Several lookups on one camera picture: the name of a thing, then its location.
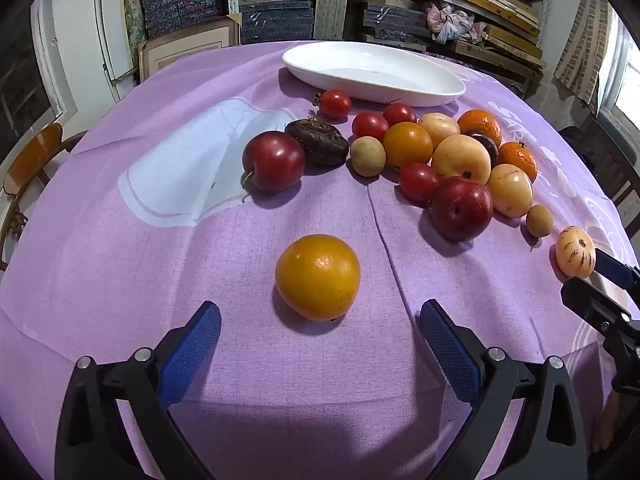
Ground stack of blue speckled boxes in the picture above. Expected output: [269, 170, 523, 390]
[140, 0, 224, 38]

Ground purple tablecloth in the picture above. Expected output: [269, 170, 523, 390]
[0, 40, 640, 480]

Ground tan longan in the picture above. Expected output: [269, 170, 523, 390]
[525, 204, 554, 252]
[349, 136, 387, 178]

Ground stack of dark grey boxes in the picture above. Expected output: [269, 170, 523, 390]
[362, 2, 441, 51]

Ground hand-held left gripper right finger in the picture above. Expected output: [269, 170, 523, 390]
[419, 299, 588, 480]

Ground wooden chair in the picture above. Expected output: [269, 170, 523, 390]
[0, 122, 88, 271]

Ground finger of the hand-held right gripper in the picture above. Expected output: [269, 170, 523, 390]
[594, 248, 640, 291]
[560, 276, 640, 396]

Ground crumpled pink cloth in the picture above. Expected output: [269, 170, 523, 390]
[422, 2, 488, 46]

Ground red cherry tomato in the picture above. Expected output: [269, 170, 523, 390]
[398, 162, 441, 204]
[352, 112, 390, 142]
[313, 89, 353, 121]
[382, 101, 417, 126]

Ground white framed dark window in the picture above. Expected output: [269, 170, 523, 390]
[0, 0, 76, 126]

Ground person's right hand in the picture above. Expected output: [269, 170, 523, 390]
[592, 390, 621, 453]

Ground orange-yellow round fruit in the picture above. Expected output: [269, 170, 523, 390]
[383, 122, 434, 171]
[276, 234, 361, 322]

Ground dark chair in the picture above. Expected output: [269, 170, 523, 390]
[560, 120, 640, 241]

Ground framed picture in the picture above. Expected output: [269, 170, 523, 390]
[139, 14, 242, 81]

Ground brick pattern curtain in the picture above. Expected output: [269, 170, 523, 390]
[552, 0, 621, 106]

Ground stack of wooden frames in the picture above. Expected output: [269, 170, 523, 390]
[442, 0, 546, 68]

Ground striped pepino melon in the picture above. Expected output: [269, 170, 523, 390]
[555, 226, 597, 279]

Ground white panel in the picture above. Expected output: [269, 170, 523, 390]
[95, 0, 138, 81]

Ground grey woven upright boxes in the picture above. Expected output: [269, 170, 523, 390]
[314, 0, 348, 41]

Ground mandarin orange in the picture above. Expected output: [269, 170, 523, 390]
[497, 141, 539, 183]
[457, 109, 502, 148]

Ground stack of navy flat boxes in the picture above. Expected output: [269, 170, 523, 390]
[239, 0, 315, 43]

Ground white oval plate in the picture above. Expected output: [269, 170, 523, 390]
[281, 41, 467, 108]

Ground green marbled board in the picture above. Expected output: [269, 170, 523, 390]
[121, 0, 146, 46]

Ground red plum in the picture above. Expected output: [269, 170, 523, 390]
[430, 176, 494, 243]
[242, 131, 307, 195]

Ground pale yellow round fruit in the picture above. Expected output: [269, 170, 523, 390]
[417, 112, 461, 150]
[486, 163, 534, 219]
[431, 133, 492, 186]

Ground dark brown water chestnut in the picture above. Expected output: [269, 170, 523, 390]
[285, 118, 350, 167]
[462, 130, 500, 167]

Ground bright window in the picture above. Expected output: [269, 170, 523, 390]
[597, 10, 640, 126]

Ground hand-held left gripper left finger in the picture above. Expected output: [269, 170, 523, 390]
[55, 301, 222, 480]

